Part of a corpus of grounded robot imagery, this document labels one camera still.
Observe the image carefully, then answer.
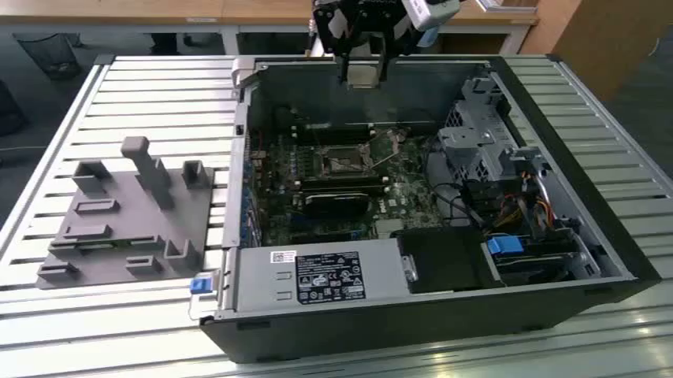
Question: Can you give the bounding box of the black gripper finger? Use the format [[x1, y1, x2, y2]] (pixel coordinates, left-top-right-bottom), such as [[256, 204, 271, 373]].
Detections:
[[338, 37, 354, 85], [376, 33, 395, 83]]

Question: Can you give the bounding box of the silver CPU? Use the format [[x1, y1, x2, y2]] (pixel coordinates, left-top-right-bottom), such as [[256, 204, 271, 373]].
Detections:
[[347, 62, 383, 91]]

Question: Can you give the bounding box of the metal socket cover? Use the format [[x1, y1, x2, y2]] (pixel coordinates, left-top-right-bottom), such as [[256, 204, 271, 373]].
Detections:
[[363, 125, 410, 169]]

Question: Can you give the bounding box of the black RAM slot bank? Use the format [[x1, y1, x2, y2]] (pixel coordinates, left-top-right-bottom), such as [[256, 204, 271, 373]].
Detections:
[[300, 176, 383, 195], [310, 121, 370, 145]]

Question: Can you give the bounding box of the CPU socket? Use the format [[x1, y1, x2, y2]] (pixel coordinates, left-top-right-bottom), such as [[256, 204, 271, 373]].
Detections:
[[312, 143, 378, 178]]

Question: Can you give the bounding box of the grey metal drive cage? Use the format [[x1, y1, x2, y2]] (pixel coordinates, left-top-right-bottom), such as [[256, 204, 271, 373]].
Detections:
[[435, 76, 553, 183]]

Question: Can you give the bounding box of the white paper stack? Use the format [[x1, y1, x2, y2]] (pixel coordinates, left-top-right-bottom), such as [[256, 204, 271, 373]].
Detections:
[[475, 0, 538, 10]]

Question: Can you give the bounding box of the wooden desk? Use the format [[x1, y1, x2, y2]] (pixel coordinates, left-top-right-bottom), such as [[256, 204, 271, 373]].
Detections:
[[0, 0, 541, 56]]

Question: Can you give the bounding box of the black graphics card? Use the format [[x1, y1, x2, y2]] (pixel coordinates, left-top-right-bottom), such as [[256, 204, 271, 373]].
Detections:
[[303, 191, 370, 220]]

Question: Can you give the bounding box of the green motherboard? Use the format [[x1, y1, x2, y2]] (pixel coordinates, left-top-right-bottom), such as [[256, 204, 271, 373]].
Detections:
[[244, 117, 447, 247]]

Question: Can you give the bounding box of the silver chipset heatsink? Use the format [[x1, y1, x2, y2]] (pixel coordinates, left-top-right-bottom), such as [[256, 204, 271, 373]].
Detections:
[[374, 219, 403, 238]]

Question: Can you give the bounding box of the wooden cabinet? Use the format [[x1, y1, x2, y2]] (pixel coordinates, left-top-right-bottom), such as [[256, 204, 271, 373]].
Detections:
[[517, 0, 673, 102]]

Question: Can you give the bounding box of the black plastic shroud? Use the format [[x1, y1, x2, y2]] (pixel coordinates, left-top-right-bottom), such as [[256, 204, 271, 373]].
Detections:
[[397, 228, 506, 295]]

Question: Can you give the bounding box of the black mesh waste bin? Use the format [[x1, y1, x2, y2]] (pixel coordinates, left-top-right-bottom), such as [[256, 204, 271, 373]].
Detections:
[[12, 31, 83, 82]]

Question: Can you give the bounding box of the blue disk carrier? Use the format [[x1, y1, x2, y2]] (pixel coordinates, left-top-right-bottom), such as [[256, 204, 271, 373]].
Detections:
[[486, 235, 525, 258]]

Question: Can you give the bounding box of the grey parts rack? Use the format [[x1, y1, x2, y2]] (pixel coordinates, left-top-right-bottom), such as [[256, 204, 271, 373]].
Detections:
[[33, 135, 216, 291]]

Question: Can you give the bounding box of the grey power supply unit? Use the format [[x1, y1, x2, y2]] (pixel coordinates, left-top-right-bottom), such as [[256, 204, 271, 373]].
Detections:
[[230, 238, 413, 313]]

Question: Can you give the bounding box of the green RAM stick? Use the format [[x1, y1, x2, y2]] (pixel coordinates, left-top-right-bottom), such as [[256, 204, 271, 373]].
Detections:
[[52, 235, 159, 250]]

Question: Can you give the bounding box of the black PC case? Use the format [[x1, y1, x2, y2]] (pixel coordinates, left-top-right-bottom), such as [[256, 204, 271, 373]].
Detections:
[[198, 54, 662, 365]]

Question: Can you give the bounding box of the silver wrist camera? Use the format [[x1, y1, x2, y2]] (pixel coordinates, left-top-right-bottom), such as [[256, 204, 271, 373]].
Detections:
[[402, 0, 459, 31]]

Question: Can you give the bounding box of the grey case handle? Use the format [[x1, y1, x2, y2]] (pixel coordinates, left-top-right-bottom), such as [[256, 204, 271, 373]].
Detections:
[[230, 58, 260, 90]]

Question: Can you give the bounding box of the black internal cable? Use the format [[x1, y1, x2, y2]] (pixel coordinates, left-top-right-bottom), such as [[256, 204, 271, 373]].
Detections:
[[423, 135, 459, 222], [433, 181, 493, 232]]

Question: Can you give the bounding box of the coloured power wire bundle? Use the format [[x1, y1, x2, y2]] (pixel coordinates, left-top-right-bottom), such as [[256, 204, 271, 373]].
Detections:
[[493, 192, 559, 234]]

